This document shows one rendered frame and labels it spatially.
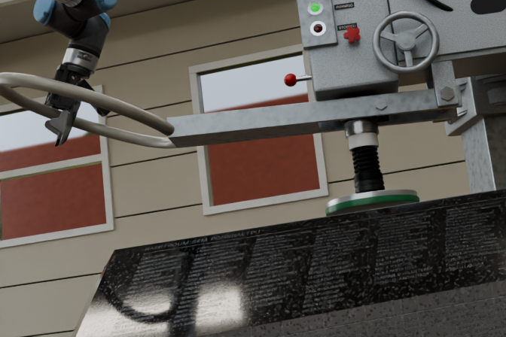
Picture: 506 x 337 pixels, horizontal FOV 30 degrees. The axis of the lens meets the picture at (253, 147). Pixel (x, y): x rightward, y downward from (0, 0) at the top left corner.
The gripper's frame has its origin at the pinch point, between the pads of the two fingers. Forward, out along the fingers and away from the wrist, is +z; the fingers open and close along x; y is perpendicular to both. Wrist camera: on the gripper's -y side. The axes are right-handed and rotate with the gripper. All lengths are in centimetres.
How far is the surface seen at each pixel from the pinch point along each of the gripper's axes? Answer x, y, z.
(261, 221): -536, -285, -52
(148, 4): -626, -144, -227
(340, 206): 64, -53, 1
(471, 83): 29, -100, -51
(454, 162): -432, -399, -143
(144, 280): 57, -16, 29
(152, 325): 70, -17, 37
